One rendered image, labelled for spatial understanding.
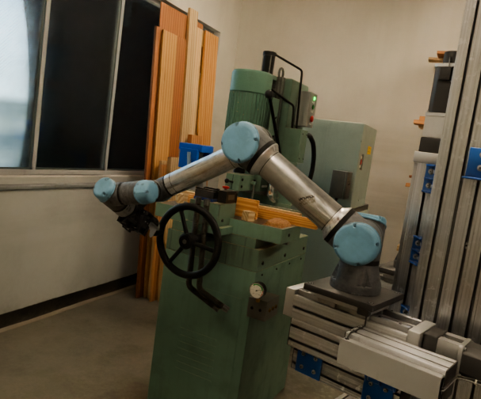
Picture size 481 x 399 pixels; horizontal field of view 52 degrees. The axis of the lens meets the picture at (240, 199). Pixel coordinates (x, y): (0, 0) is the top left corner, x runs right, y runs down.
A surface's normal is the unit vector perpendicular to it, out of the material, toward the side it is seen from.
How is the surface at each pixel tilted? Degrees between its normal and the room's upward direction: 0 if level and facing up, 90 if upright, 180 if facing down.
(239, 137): 86
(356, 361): 90
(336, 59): 90
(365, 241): 94
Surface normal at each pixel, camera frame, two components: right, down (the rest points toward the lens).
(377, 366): -0.63, 0.00
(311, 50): -0.41, 0.04
